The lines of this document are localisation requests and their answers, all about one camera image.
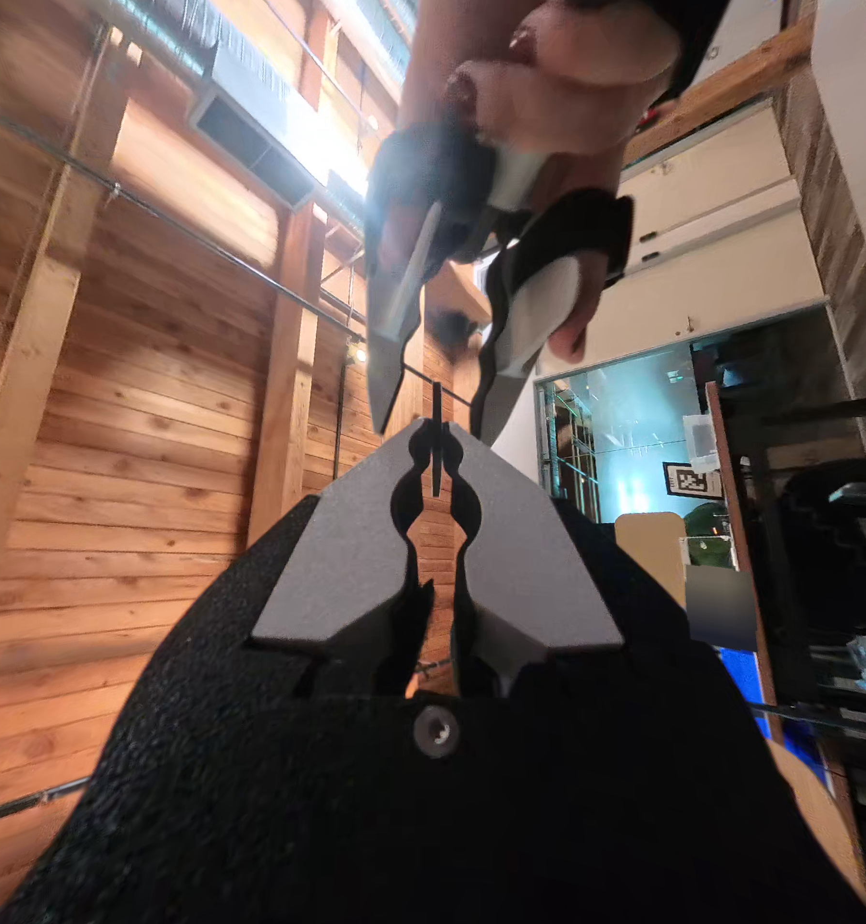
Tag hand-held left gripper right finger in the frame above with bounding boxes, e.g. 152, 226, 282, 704
440, 421, 626, 697

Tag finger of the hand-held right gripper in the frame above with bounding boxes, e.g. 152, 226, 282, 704
469, 245, 585, 447
364, 198, 448, 436

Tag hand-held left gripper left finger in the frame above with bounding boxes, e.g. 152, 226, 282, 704
251, 417, 437, 697

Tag thin black bar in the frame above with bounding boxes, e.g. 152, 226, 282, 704
430, 381, 447, 499

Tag person's right hand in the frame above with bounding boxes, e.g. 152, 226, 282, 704
378, 0, 686, 365

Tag metal shelf rack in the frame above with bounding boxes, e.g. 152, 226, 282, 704
536, 381, 601, 522

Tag cardboard panel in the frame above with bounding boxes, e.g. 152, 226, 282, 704
613, 511, 688, 611

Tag printed tag sign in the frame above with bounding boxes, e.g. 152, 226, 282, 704
662, 461, 724, 501

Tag white door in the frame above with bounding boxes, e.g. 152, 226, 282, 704
559, 209, 829, 372
618, 101, 796, 190

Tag metal conduit pipe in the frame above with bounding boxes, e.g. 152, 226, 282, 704
0, 94, 369, 340

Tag rectangular metal air duct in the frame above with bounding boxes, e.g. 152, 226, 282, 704
108, 0, 376, 218

